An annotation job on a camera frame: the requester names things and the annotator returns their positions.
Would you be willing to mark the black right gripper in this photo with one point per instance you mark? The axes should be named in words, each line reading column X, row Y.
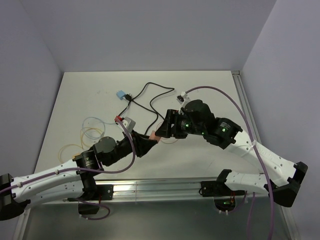
column 172, row 116

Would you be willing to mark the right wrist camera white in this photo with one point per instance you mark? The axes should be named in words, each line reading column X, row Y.
column 183, row 99

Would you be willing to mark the pink charger plug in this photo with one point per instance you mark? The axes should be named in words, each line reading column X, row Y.
column 153, row 136

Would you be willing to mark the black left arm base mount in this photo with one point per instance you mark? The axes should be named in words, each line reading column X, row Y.
column 90, row 201

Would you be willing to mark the blue charger plug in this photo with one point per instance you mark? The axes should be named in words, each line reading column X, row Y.
column 121, row 94

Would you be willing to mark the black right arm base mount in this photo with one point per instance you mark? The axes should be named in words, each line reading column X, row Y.
column 225, row 200

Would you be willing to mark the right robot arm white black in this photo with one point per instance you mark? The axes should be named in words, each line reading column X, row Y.
column 277, row 177

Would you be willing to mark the aluminium frame rail front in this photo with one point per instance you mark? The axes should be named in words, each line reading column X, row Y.
column 155, row 190

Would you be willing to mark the left wrist camera grey red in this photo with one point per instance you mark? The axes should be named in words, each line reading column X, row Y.
column 125, row 122

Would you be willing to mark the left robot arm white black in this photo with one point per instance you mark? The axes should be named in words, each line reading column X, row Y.
column 73, row 179

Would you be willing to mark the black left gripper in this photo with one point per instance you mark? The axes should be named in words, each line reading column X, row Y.
column 143, row 143

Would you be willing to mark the aluminium side rail right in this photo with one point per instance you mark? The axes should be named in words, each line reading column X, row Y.
column 245, row 103

